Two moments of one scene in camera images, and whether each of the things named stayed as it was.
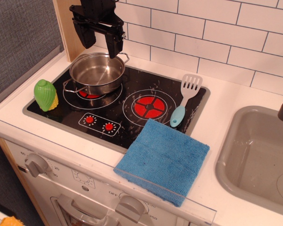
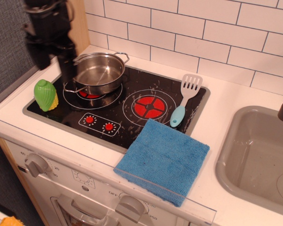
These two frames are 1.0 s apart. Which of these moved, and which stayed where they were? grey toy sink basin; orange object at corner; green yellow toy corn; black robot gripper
Moved: black robot gripper
Stayed: green yellow toy corn; orange object at corner; grey toy sink basin
